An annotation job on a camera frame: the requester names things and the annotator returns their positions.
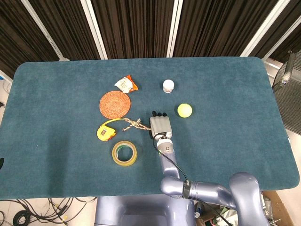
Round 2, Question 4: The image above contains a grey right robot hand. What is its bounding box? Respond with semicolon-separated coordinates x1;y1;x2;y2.
148;110;173;140

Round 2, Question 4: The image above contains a braided twine rope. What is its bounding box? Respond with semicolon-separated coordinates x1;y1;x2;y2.
121;117;151;132

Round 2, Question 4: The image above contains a yellow tape measure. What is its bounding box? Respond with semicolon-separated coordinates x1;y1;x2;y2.
96;117;125;142

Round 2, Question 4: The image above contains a yellow packing tape roll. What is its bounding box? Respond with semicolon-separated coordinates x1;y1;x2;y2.
111;140;138;167

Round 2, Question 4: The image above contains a yellow-green tennis ball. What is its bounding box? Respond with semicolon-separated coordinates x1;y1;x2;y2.
177;103;193;118

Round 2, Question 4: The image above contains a small white plastic jar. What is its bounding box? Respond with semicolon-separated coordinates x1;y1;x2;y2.
162;80;175;94

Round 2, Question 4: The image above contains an orange woven round coaster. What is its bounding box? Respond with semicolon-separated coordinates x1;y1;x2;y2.
99;91;131;119

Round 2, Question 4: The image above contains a crumpled orange snack packet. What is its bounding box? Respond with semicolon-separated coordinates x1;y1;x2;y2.
114;75;140;94

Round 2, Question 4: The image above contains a silver-blue robot torso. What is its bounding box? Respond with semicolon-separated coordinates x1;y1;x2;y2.
94;194;196;226

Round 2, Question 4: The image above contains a teal table cloth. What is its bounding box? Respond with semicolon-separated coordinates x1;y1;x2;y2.
0;56;297;201

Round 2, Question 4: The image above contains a black pleated curtain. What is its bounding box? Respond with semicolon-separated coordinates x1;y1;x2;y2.
0;0;301;80

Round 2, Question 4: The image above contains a black mesh office chair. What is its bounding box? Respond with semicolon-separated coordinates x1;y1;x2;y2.
271;50;301;136

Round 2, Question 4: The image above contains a brown cardboard box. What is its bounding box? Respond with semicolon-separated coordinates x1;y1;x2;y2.
261;190;294;226

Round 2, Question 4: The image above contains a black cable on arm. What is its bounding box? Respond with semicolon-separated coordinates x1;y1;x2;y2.
152;132;232;226

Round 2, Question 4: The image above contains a black floor cables bundle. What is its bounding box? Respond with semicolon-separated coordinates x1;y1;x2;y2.
0;197;98;226

